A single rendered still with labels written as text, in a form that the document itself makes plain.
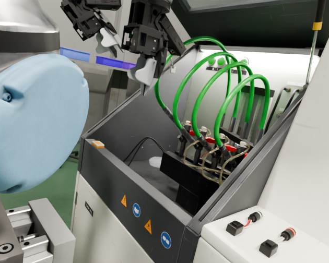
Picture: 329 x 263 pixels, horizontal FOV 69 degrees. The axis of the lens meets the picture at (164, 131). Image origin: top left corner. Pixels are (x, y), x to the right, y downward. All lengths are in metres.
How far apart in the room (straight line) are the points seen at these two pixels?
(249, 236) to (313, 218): 0.17
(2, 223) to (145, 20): 0.45
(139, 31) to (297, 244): 0.55
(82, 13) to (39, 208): 0.57
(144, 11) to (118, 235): 0.65
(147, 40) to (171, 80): 0.67
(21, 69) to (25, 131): 0.04
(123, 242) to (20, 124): 0.69
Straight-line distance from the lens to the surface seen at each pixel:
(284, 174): 0.69
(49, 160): 0.23
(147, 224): 0.69
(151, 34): 0.56
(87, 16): 0.81
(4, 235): 0.37
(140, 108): 1.13
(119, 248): 0.86
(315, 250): 0.62
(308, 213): 0.67
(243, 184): 0.60
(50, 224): 0.46
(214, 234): 0.53
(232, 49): 1.14
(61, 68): 0.20
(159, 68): 0.57
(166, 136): 1.27
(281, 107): 1.01
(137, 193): 0.71
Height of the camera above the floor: 1.26
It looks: 13 degrees down
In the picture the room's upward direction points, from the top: 11 degrees clockwise
